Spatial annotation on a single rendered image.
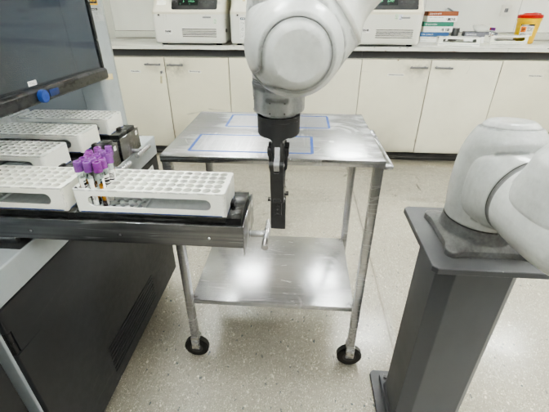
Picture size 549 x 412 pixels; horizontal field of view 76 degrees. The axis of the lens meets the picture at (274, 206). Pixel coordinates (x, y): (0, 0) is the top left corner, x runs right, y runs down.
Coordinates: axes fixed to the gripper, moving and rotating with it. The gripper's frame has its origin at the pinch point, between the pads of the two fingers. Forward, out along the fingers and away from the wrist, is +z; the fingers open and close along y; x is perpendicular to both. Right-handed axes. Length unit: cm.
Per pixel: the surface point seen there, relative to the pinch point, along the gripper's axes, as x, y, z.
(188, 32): -84, -230, -19
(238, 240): -7.1, 6.6, 2.7
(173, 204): -21.8, -0.4, -0.6
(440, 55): 107, -234, -4
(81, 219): -38.1, 6.2, -0.3
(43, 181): -47.4, 1.2, -5.7
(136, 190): -26.5, 4.8, -6.3
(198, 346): -31, -24, 74
